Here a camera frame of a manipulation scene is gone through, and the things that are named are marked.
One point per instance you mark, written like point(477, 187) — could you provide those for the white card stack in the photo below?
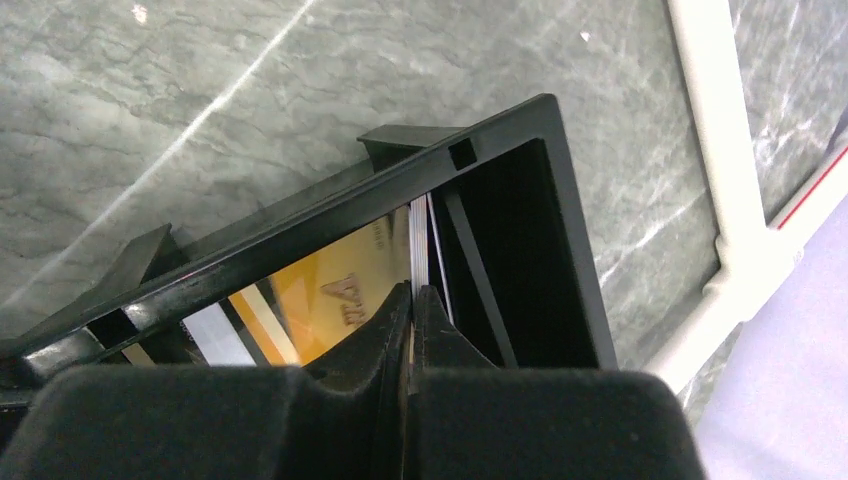
point(426, 256)

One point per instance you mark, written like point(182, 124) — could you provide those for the white pvc pipe frame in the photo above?
point(756, 256)

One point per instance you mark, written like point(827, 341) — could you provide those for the black card box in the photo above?
point(489, 216)

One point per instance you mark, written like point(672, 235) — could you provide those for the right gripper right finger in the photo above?
point(468, 419)

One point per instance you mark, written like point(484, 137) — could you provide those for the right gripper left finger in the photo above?
point(335, 418)

